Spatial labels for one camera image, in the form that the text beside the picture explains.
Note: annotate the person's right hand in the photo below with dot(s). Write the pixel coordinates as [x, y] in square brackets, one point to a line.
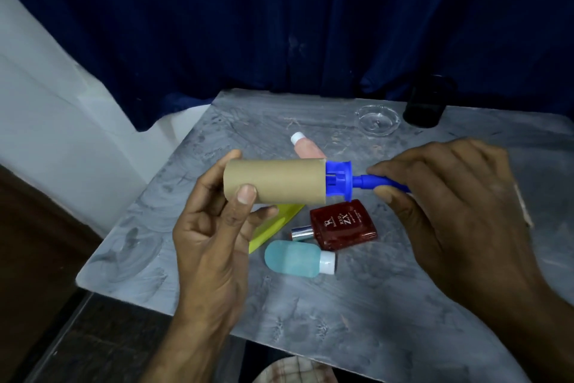
[462, 217]

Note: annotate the person's left hand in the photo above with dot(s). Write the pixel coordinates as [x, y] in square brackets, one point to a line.
[211, 252]

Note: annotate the white lint roll refill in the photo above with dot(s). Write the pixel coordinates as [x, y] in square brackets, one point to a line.
[524, 208]

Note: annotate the yellow-green comb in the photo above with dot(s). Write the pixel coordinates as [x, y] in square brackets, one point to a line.
[273, 226]

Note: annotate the light blue bottle white cap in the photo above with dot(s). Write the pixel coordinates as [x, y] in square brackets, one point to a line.
[293, 259]

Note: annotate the brown cardboard roll core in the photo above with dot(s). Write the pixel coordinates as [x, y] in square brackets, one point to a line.
[287, 179]

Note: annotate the red perfume bottle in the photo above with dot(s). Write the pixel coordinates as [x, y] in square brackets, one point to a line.
[345, 226]

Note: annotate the black mesh cup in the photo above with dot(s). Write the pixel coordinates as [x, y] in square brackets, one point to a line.
[426, 105]

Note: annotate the clear glass ashtray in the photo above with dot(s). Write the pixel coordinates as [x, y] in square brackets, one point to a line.
[377, 120]

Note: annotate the pink bottle white cap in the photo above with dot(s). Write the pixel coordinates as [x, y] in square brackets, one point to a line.
[309, 149]

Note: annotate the plaid shirt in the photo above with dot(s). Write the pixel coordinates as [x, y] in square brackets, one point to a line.
[291, 371]

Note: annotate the brown wooden panel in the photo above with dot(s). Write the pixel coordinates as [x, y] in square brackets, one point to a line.
[36, 261]

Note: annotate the dark blue curtain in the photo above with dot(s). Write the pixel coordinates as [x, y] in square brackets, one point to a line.
[269, 15]

